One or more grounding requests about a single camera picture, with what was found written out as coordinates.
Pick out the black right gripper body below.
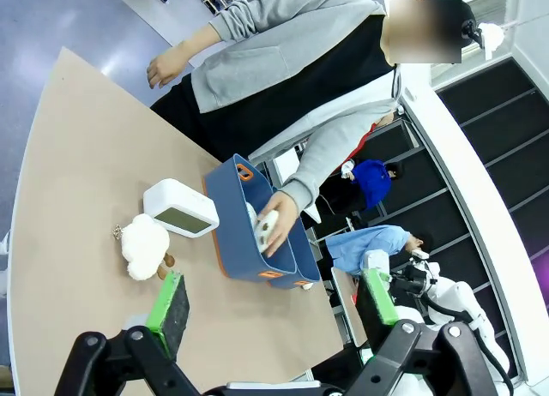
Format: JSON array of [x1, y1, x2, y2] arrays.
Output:
[[389, 262, 439, 305]]

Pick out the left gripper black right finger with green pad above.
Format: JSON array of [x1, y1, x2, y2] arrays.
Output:
[[342, 267, 498, 396]]

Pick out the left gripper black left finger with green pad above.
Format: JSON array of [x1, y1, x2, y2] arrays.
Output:
[[53, 270, 202, 396]]

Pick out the white round clock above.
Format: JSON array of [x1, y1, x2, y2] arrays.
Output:
[[253, 210, 280, 254]]

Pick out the person's left forearm, grey sleeve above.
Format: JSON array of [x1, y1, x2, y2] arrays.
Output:
[[281, 108, 387, 213]]

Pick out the person's right forearm, grey sleeve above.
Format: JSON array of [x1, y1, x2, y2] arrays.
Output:
[[182, 0, 301, 67]]

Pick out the white square digital clock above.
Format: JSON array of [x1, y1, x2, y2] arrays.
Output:
[[142, 177, 220, 239]]

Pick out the white clock in basket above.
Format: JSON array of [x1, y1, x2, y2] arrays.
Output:
[[244, 201, 259, 231]]

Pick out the person's left hand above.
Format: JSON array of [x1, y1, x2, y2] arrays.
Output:
[[256, 190, 299, 258]]

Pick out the person's right hand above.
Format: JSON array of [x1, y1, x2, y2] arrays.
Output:
[[146, 39, 192, 90]]

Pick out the brown background table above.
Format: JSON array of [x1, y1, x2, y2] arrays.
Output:
[[329, 266, 370, 349]]

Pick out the bystander in light blue shirt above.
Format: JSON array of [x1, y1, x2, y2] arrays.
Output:
[[324, 224, 434, 277]]

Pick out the white fluffy sheep plush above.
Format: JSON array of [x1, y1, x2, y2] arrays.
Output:
[[112, 213, 177, 282]]

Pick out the bystander in blue hoodie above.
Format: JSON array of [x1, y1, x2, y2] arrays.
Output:
[[341, 158, 407, 213]]

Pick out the person's torso, grey cardigan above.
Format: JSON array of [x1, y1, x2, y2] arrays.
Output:
[[149, 0, 407, 164]]

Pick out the person's head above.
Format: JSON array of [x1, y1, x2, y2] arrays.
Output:
[[379, 0, 480, 66]]

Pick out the black cable on robot arm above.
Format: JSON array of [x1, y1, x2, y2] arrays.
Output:
[[422, 295, 515, 396]]

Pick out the blue felt basket, orange handles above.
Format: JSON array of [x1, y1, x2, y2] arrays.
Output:
[[202, 153, 298, 282], [252, 164, 322, 291]]

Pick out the black head-mounted camera rig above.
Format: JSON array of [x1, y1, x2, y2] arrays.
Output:
[[431, 0, 506, 61]]

